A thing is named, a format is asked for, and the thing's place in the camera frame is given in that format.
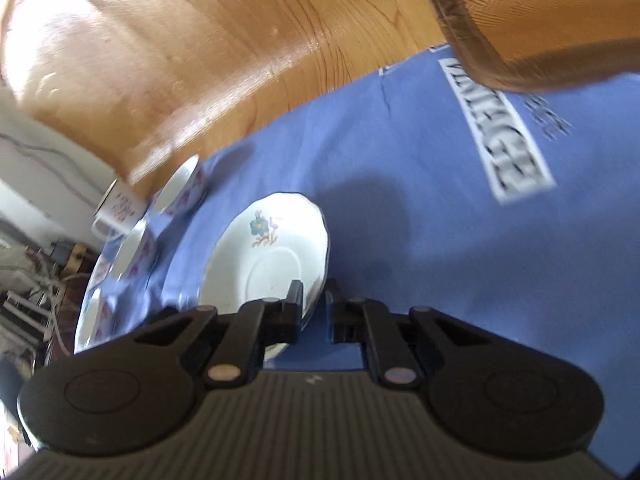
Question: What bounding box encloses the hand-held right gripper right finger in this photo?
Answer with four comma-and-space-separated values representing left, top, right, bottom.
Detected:
325, 280, 493, 391

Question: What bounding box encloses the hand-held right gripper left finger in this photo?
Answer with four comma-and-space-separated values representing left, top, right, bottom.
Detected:
132, 280, 305, 391

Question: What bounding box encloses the white floral plate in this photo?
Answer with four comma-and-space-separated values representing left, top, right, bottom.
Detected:
198, 192, 331, 363

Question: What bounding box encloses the white floral bowl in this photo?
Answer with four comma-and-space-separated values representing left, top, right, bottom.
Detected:
74, 255, 119, 356
150, 155, 208, 217
109, 220, 159, 285

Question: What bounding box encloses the blue printed cloth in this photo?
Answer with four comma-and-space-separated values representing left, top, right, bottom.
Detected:
75, 42, 640, 480

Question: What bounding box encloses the white mug with red print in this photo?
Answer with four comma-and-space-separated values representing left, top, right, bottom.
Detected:
91, 177, 151, 241

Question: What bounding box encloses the wood-grain board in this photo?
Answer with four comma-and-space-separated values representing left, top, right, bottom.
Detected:
0, 0, 451, 198

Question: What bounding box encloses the brown woven mat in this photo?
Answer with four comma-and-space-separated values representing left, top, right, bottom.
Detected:
412, 0, 640, 94

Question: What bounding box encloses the black wall cable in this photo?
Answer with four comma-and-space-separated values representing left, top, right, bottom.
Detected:
0, 132, 108, 206

